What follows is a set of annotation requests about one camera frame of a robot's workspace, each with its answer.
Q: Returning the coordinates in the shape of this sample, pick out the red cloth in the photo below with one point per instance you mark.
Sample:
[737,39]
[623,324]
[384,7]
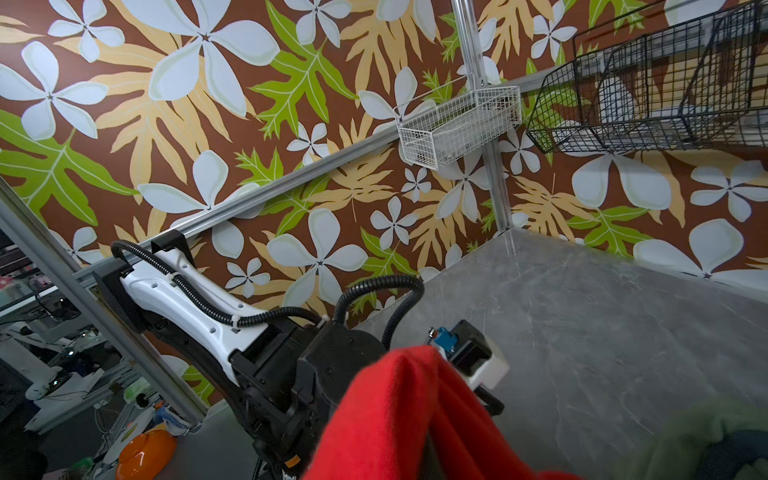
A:
[411,416]

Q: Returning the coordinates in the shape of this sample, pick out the aluminium frame corner post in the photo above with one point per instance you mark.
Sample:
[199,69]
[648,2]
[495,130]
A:
[472,57]

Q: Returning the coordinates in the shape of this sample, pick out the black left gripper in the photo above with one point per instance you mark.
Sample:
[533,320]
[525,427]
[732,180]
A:
[298,381]

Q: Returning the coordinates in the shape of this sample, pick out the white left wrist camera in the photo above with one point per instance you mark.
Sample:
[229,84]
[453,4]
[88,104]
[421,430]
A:
[477,358]

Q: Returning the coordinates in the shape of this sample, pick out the white wire basket left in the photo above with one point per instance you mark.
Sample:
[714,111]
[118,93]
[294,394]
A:
[443,134]

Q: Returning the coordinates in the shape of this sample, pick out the black wire basket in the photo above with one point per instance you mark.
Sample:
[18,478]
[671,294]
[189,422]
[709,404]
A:
[697,82]

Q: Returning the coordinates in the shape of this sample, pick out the orange bowl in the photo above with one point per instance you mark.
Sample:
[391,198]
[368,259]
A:
[145,457]

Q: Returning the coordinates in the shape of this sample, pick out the green cloth with grey trim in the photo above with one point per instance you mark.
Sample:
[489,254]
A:
[718,438]

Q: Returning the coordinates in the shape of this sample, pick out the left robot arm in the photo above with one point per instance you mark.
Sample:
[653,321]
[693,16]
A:
[159,290]

